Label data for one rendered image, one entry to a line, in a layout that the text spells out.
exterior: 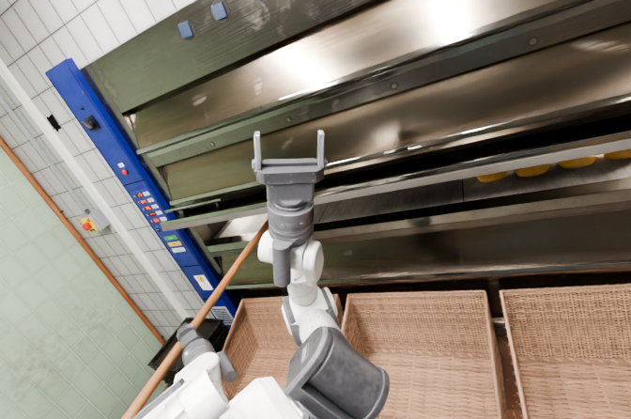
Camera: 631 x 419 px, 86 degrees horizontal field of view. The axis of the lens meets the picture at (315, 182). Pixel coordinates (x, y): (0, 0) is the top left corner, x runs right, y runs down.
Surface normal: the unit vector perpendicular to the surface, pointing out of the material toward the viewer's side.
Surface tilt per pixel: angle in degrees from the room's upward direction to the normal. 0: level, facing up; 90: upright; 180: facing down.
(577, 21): 90
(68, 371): 90
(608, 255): 70
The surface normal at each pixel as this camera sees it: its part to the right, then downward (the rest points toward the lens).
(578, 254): -0.43, 0.18
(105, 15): -0.32, 0.50
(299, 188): 0.10, 0.49
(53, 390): 0.87, -0.18
